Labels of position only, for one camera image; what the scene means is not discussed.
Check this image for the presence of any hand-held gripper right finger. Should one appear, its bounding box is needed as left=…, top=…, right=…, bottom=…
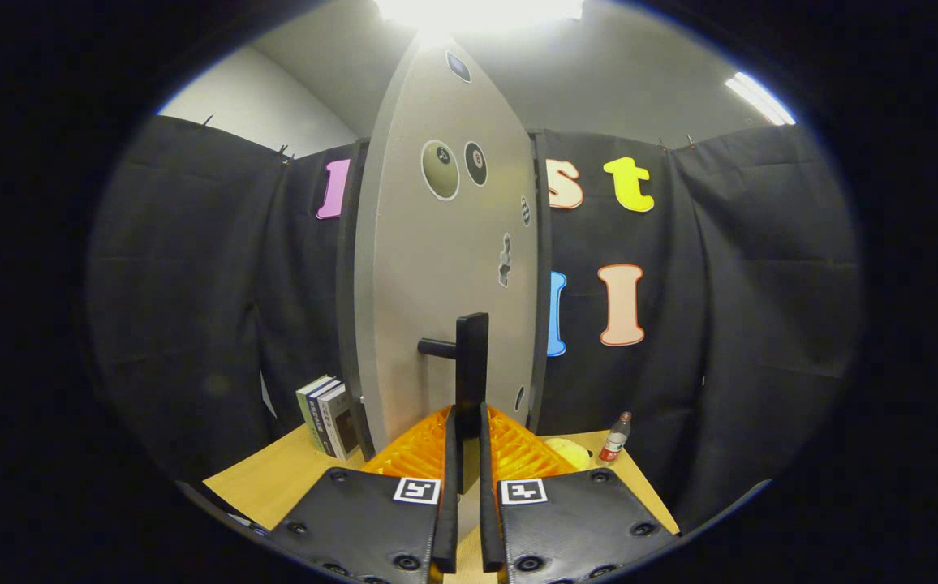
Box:
left=479, top=403, right=681, bottom=584

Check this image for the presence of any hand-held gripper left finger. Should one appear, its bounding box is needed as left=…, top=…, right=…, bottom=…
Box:
left=262, top=404, right=460, bottom=584

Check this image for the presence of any black cabinet door handle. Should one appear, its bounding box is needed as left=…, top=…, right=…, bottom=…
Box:
left=418, top=312, right=490, bottom=496

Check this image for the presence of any light grey shoe cabinet door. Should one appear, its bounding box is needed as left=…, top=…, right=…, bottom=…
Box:
left=353, top=36, right=539, bottom=451

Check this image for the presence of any dark grey shoe cabinet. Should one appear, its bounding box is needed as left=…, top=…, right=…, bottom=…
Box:
left=335, top=130, right=555, bottom=462

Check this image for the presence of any yellow melon bread toy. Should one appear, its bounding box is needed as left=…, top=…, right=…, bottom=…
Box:
left=546, top=438, right=593, bottom=471

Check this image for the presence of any white and grey book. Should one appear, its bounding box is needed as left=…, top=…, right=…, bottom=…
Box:
left=319, top=383, right=360, bottom=462

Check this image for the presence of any clear bottle with red label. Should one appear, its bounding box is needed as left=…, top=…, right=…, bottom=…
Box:
left=599, top=411, right=632, bottom=466

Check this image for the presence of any dark blue book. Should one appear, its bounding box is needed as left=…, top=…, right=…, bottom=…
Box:
left=307, top=380, right=344, bottom=459

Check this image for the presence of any black backdrop cloth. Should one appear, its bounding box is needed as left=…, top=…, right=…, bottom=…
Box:
left=84, top=114, right=863, bottom=532

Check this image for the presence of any bright ceiling light panel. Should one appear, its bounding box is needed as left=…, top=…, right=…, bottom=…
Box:
left=372, top=0, right=585, bottom=33

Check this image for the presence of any fluorescent tube ceiling light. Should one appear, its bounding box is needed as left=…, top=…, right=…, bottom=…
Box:
left=725, top=71, right=796, bottom=127

